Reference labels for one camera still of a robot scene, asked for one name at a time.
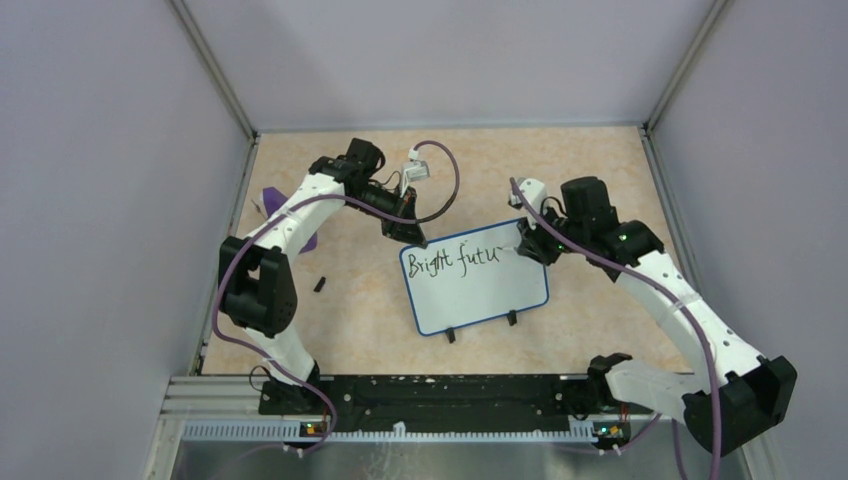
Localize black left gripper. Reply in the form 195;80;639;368
348;183;427;249

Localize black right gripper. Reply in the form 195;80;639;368
518;201;588;266

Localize blue framed whiteboard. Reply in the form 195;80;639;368
398;219;550;337

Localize black marker cap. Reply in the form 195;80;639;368
313;276;327;293

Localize purple whiteboard eraser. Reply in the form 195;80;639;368
260;186;321;257

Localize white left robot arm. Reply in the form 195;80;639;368
219;138;427;414

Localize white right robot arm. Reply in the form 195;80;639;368
509;176;798;458

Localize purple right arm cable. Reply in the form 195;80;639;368
508;177;723;480

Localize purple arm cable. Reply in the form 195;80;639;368
508;177;723;480
211;139;462;458

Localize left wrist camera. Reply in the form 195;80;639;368
400;147;430;194

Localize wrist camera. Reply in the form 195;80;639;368
400;147;430;194
508;177;547;216

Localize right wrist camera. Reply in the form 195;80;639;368
508;177;547;216

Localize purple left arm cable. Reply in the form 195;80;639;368
211;139;462;458

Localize white slotted cable duct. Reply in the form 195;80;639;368
181;420;597;443

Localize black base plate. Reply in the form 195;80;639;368
258;374;625;433

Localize aluminium frame rail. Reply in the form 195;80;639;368
142;374;786;480

